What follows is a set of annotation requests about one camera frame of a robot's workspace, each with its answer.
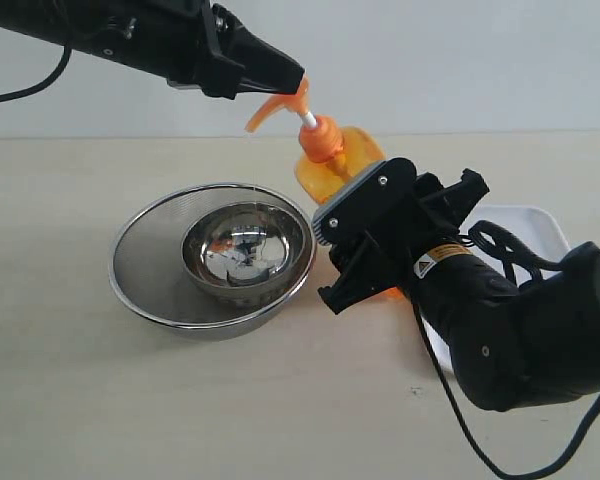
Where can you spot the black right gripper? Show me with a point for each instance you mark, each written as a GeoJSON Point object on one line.
{"type": "Point", "coordinates": [406, 242]}

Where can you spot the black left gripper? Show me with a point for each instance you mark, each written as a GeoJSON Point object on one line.
{"type": "Point", "coordinates": [223, 58]}

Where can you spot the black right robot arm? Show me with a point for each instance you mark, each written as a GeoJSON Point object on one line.
{"type": "Point", "coordinates": [521, 330]}

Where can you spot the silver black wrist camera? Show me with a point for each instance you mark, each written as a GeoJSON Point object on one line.
{"type": "Point", "coordinates": [360, 202]}

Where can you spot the large steel mesh strainer bowl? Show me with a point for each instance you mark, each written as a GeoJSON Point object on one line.
{"type": "Point", "coordinates": [147, 275]}

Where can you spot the small shiny steel bowl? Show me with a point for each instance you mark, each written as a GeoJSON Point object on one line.
{"type": "Point", "coordinates": [247, 254]}

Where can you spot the orange pump soap bottle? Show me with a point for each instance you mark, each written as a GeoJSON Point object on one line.
{"type": "Point", "coordinates": [332, 155]}

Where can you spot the white rectangular plastic tray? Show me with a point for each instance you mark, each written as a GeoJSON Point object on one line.
{"type": "Point", "coordinates": [536, 228]}

